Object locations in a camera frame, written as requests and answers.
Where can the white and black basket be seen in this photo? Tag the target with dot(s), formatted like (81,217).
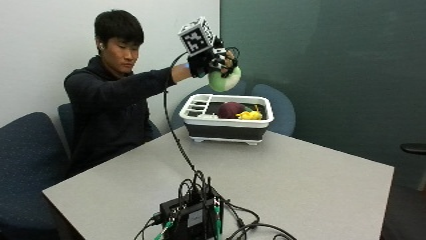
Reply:
(226,128)

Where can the white marker cube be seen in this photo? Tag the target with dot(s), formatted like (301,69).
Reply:
(196,36)

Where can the dark red soft toy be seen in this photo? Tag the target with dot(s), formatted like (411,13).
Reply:
(229,110)

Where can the black electronics box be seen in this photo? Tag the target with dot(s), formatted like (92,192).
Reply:
(190,218)

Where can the black chair armrest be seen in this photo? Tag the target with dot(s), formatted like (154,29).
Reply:
(413,148)

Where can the yellow soft toy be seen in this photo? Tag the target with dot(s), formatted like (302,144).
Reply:
(249,115)

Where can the green and white soft toy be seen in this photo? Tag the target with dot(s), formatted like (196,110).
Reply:
(225,80)

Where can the the person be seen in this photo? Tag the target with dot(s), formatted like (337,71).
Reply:
(106,110)

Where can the white earbud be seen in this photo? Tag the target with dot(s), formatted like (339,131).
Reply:
(101,46)

